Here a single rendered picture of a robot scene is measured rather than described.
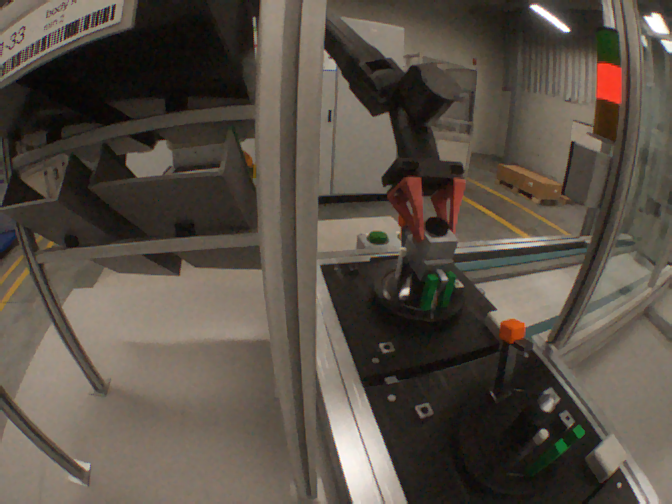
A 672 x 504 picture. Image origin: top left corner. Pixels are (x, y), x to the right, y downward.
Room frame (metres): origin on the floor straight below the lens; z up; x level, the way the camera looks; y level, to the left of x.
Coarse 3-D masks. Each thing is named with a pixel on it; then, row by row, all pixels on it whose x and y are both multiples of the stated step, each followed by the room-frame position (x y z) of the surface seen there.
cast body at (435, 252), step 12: (432, 228) 0.33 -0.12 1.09; (444, 228) 0.33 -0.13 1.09; (408, 240) 0.37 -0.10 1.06; (432, 240) 0.32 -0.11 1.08; (444, 240) 0.32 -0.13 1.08; (456, 240) 0.33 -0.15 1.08; (408, 252) 0.36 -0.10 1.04; (420, 252) 0.33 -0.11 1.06; (432, 252) 0.32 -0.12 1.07; (444, 252) 0.32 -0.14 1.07; (420, 264) 0.33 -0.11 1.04; (432, 264) 0.32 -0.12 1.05; (444, 264) 0.32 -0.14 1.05; (420, 276) 0.32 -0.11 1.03; (444, 276) 0.31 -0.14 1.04; (444, 288) 0.31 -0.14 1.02
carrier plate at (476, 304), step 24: (336, 264) 0.44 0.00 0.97; (360, 264) 0.45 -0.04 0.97; (384, 264) 0.45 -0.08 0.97; (336, 288) 0.37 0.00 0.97; (360, 288) 0.38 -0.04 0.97; (336, 312) 0.33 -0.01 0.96; (360, 312) 0.32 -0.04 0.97; (480, 312) 0.32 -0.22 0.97; (360, 336) 0.27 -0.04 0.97; (384, 336) 0.27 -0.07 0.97; (408, 336) 0.27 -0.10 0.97; (432, 336) 0.27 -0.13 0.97; (456, 336) 0.27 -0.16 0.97; (480, 336) 0.27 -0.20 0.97; (360, 360) 0.23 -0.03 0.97; (384, 360) 0.23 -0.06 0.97; (408, 360) 0.23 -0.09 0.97; (432, 360) 0.23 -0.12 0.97; (456, 360) 0.24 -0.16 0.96
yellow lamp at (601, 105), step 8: (600, 104) 0.29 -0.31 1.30; (608, 104) 0.27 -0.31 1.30; (616, 104) 0.27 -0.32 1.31; (600, 112) 0.29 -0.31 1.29; (608, 112) 0.27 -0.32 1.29; (616, 112) 0.27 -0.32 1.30; (600, 120) 0.28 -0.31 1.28; (608, 120) 0.27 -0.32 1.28; (616, 120) 0.26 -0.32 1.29; (600, 128) 0.28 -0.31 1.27; (608, 128) 0.27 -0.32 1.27; (616, 128) 0.26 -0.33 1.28; (608, 136) 0.27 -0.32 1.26; (616, 136) 0.26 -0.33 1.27
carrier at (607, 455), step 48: (432, 384) 0.19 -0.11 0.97; (480, 384) 0.19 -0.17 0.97; (528, 384) 0.16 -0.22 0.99; (384, 432) 0.14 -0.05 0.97; (432, 432) 0.13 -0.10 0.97; (480, 432) 0.12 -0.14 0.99; (528, 432) 0.09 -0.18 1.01; (576, 432) 0.07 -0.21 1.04; (432, 480) 0.08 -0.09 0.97; (480, 480) 0.07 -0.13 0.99; (528, 480) 0.05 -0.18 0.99; (576, 480) 0.03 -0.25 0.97
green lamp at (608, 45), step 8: (600, 32) 0.29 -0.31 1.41; (608, 32) 0.27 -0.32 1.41; (600, 40) 0.29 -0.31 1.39; (608, 40) 0.27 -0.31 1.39; (616, 40) 0.27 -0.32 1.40; (600, 48) 0.29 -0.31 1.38; (608, 48) 0.28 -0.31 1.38; (616, 48) 0.27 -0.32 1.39; (600, 56) 0.29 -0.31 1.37; (608, 56) 0.28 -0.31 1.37; (616, 56) 0.27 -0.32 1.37; (616, 64) 0.27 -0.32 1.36
